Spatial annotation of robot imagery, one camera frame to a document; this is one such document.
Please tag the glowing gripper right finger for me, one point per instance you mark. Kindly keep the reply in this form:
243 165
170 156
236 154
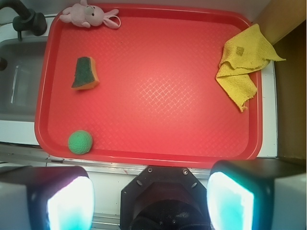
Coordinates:
258 195

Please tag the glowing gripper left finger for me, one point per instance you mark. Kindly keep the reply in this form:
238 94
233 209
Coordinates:
46 198

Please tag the red plastic tray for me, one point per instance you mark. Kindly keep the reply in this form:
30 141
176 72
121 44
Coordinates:
158 102

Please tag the green golf ball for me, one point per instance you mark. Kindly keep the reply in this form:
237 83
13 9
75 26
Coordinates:
80 142

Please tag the green yellow sponge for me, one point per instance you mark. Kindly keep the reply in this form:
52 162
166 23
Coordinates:
85 76

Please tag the grey sink basin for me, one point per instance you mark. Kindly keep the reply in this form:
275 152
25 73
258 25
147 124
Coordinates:
19 82

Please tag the brown cardboard panel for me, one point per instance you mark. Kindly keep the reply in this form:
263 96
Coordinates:
284 24

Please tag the grey faucet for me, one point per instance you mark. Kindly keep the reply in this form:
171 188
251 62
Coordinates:
26 20

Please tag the pink plush bunny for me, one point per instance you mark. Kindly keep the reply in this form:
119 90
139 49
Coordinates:
85 15

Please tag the yellow cloth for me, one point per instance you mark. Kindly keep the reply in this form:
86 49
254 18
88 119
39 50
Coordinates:
247 52

